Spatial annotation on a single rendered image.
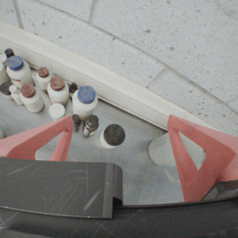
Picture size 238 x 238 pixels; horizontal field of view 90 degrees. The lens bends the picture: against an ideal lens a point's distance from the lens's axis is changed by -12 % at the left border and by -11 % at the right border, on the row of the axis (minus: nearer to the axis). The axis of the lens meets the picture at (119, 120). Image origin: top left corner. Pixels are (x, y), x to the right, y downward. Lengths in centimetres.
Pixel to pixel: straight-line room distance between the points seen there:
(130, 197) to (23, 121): 42
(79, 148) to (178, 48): 39
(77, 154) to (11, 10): 46
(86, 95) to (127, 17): 20
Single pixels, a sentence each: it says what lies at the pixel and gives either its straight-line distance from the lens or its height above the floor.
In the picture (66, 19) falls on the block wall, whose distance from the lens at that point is 41.
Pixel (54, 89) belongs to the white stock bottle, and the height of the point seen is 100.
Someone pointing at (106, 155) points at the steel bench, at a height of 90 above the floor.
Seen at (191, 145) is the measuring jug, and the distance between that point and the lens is 51.
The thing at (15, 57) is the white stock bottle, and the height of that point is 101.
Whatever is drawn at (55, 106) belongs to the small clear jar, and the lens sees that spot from 43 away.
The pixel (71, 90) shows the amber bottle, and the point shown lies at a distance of 45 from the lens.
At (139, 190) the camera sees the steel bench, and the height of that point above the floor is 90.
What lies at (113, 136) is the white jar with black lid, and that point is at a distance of 40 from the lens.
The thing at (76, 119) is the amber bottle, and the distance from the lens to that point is 38.
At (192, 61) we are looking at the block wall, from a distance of 38.
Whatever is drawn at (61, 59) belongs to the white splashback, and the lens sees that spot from 46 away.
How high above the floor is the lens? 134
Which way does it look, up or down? 63 degrees down
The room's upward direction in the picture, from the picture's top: 47 degrees clockwise
